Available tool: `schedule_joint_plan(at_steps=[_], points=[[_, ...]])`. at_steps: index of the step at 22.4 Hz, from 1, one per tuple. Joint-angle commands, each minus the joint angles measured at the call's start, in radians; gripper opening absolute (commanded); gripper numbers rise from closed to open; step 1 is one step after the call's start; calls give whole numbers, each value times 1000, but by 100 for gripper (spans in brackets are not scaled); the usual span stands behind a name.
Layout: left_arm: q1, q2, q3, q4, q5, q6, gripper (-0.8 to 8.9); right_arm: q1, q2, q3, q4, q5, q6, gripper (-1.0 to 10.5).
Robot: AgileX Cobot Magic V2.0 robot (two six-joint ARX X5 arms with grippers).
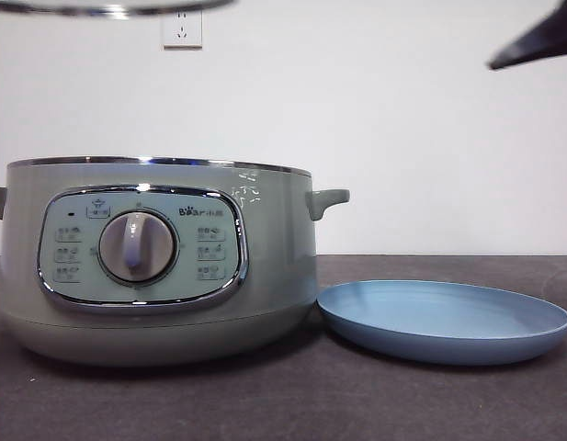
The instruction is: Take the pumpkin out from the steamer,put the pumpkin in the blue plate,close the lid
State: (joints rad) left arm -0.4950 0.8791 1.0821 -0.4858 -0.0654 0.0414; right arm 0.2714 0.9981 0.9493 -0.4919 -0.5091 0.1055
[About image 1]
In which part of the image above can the glass lid with green knob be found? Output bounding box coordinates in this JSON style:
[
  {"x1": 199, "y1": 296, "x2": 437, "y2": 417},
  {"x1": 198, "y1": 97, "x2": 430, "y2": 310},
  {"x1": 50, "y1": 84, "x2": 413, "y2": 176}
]
[{"x1": 0, "y1": 0, "x2": 238, "y2": 18}]

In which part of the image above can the blue round plate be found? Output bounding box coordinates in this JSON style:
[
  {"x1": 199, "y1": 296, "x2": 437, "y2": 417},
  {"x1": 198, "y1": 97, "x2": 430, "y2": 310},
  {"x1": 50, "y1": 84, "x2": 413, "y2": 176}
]
[{"x1": 316, "y1": 279, "x2": 567, "y2": 367}]

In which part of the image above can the pale green electric steamer pot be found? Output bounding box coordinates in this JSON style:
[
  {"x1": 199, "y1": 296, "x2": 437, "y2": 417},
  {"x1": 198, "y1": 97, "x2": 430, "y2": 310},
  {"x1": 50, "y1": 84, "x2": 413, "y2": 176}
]
[{"x1": 0, "y1": 155, "x2": 351, "y2": 368}]

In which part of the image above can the white wall socket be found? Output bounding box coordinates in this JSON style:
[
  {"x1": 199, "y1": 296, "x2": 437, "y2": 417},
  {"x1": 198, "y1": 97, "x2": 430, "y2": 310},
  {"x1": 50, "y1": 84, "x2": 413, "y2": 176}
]
[{"x1": 163, "y1": 9, "x2": 204, "y2": 51}]

